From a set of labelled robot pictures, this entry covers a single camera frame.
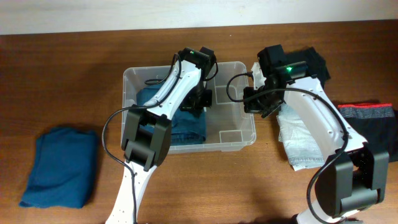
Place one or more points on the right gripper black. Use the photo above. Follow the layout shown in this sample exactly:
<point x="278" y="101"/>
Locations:
<point x="251" y="104"/>

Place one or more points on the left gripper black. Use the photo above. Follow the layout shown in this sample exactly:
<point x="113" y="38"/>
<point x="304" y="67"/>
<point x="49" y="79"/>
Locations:
<point x="199" y="101"/>

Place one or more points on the clear plastic storage container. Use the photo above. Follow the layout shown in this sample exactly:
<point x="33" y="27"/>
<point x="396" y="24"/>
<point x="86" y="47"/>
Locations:
<point x="228" y="127"/>

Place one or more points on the dark blue jeans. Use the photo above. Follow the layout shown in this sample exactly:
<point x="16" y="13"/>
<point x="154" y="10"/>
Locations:
<point x="188" y="127"/>

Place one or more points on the teal blue shirt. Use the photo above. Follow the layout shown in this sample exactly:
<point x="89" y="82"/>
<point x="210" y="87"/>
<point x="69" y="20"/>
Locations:
<point x="64" y="169"/>

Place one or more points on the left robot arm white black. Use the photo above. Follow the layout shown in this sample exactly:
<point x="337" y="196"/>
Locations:
<point x="147" y="130"/>

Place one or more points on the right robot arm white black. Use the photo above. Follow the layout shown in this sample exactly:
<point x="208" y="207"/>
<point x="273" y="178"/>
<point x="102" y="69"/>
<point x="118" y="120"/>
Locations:
<point x="354" y="175"/>

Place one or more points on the black folded shirt white logo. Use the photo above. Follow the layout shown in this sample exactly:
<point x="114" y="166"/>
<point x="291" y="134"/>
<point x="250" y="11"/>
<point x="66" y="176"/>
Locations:
<point x="316" y="63"/>

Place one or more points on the light blue folded jeans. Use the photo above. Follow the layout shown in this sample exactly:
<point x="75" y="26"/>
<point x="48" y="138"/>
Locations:
<point x="300" y="147"/>

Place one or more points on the black shorts red waistband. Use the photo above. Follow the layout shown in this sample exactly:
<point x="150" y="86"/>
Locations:
<point x="377" y="122"/>

